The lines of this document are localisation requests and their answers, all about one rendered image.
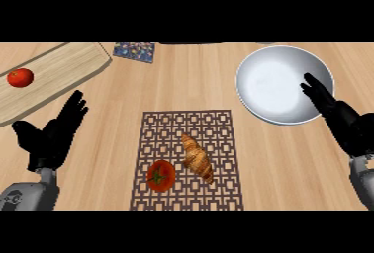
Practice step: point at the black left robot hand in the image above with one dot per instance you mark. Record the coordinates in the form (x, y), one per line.
(54, 131)

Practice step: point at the golden brown croissant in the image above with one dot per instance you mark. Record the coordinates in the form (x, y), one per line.
(198, 158)

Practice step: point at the small red apple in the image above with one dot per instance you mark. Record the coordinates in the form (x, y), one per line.
(20, 77)

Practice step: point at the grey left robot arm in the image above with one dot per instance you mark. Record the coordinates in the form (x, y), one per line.
(30, 192)

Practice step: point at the pale wooden cutting board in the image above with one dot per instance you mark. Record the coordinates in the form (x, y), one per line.
(51, 77)

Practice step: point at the red tomato with green stem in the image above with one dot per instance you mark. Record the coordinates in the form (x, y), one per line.
(162, 176)

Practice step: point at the colourful patterned blue square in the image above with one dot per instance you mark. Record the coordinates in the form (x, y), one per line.
(135, 51)

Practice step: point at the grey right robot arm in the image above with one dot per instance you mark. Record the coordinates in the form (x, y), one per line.
(363, 179)

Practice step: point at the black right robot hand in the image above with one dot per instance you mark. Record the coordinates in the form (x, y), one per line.
(344, 118)

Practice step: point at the brown patterned placemat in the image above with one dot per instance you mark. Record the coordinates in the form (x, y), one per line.
(189, 160)

